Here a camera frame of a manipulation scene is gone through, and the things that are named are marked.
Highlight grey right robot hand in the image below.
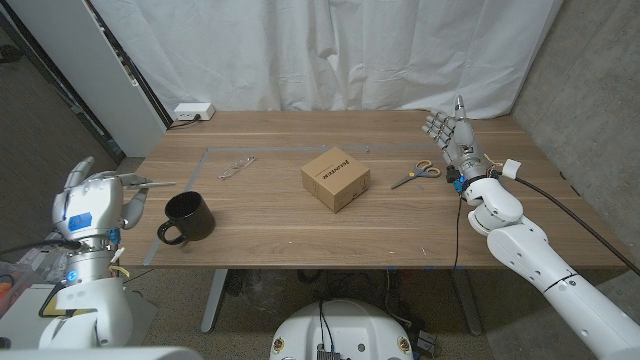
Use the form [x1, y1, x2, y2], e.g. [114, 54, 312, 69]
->
[421, 94, 494, 182]

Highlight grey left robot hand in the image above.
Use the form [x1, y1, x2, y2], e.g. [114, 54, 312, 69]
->
[51, 155, 152, 241]

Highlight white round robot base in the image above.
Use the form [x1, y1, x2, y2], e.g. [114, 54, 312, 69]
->
[269, 298, 415, 360]

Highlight grey and yellow scissors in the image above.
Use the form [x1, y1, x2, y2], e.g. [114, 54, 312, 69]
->
[390, 159, 442, 190]

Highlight brown cardboard box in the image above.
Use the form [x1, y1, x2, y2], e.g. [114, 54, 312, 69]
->
[300, 145, 372, 215]

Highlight grey power adapter box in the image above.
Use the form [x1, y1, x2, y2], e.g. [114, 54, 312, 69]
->
[416, 329, 439, 357]

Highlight clear plastic bags pile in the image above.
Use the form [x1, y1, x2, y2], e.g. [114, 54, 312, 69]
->
[17, 234, 69, 282]

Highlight black mug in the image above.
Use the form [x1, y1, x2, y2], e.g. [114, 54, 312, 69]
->
[156, 191, 217, 247]

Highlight yellow and black foot pedal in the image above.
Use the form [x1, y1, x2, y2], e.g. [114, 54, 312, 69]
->
[38, 289, 69, 319]

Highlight white cabinet panel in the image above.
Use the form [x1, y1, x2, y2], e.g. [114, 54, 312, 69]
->
[4, 0, 174, 159]

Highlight white floor platform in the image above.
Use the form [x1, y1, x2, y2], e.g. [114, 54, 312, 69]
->
[0, 283, 159, 350]

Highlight white power strip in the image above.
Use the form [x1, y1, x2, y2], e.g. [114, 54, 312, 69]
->
[173, 102, 216, 122]

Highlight clear plastic piece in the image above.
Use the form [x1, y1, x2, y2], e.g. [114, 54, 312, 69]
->
[216, 155, 257, 181]

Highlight grey table leg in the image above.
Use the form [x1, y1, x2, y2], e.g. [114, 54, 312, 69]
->
[451, 268, 484, 337]
[200, 268, 229, 334]

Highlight white cloth curtain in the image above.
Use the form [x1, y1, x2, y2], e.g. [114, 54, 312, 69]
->
[89, 0, 566, 120]

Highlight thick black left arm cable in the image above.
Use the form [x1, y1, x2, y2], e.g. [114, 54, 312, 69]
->
[0, 238, 84, 256]

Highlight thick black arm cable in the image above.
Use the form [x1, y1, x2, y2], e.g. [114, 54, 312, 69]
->
[0, 238, 84, 256]
[501, 158, 640, 277]

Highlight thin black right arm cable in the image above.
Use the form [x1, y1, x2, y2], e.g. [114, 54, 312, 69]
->
[452, 195, 464, 275]

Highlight black power strip cord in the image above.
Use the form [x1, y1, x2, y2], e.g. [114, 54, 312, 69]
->
[167, 113, 202, 130]

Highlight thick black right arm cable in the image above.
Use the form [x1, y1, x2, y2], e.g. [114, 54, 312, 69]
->
[501, 158, 640, 277]

